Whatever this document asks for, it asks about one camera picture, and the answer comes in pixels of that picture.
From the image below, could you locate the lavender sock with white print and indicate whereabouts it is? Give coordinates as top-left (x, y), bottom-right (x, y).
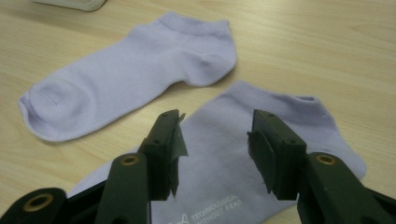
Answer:
top-left (66, 79), bottom-right (368, 224)

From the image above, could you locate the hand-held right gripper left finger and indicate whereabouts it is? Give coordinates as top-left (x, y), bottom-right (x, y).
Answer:
top-left (136, 108), bottom-right (190, 202)

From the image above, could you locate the long white storage box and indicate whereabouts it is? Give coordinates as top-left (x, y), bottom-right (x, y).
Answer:
top-left (31, 0), bottom-right (108, 12)

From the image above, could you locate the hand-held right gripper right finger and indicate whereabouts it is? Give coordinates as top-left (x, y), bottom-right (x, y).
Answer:
top-left (247, 108), bottom-right (308, 202)

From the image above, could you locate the plain lavender sock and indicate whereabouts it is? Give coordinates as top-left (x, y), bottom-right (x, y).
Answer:
top-left (18, 10), bottom-right (237, 143)

